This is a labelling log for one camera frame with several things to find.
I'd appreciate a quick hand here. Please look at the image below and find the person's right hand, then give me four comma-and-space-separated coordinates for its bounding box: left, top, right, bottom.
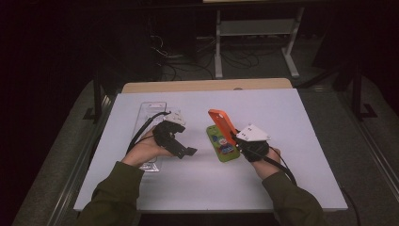
250, 146, 282, 181

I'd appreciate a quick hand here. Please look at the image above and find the grey metal rail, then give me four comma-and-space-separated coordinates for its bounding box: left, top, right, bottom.
46, 93, 117, 226
340, 93, 399, 196

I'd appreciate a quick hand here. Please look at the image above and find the person's left hand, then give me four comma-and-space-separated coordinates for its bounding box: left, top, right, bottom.
121, 126, 175, 169

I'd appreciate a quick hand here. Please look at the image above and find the hand-held gripper black cable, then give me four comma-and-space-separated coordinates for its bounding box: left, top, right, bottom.
125, 111, 172, 154
243, 142, 361, 225

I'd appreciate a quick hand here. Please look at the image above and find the orange phone case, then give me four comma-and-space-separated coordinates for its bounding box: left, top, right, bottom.
207, 108, 239, 146

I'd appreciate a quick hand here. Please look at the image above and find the white board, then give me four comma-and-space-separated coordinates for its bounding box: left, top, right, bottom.
73, 88, 348, 215

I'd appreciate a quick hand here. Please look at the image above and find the tangle of floor cables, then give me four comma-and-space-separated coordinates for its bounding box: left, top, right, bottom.
147, 31, 262, 81

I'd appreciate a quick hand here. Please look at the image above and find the left hand-held gripper black cable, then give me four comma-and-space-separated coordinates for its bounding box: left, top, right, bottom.
125, 111, 172, 154

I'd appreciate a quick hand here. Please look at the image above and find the white metal stand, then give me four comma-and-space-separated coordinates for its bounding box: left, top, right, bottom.
214, 8, 305, 79

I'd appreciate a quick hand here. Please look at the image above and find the clear plastic rack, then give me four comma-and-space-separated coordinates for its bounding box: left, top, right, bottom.
133, 101, 168, 173

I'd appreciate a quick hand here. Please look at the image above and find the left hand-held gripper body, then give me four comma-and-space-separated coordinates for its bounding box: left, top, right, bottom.
152, 110, 189, 159

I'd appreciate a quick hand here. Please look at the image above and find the black metal stand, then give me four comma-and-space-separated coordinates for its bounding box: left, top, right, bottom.
349, 62, 379, 121
83, 72, 109, 125

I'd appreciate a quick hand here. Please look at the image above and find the green cartoon phone case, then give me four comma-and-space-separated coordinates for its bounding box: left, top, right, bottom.
205, 124, 241, 163

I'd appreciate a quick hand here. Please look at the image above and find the right hand-held gripper black cable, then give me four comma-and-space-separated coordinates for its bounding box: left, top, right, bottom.
243, 142, 361, 225

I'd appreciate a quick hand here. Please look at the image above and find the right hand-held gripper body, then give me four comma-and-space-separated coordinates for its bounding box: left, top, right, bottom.
235, 123, 271, 163

